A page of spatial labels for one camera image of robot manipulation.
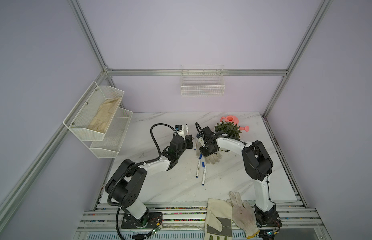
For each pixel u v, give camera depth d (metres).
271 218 0.63
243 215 0.74
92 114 0.80
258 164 0.54
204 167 0.92
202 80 0.95
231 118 1.04
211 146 0.74
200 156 0.95
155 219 0.74
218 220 0.73
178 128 0.77
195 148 1.01
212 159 0.96
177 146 0.68
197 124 0.85
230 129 0.87
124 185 0.45
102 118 0.78
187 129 0.86
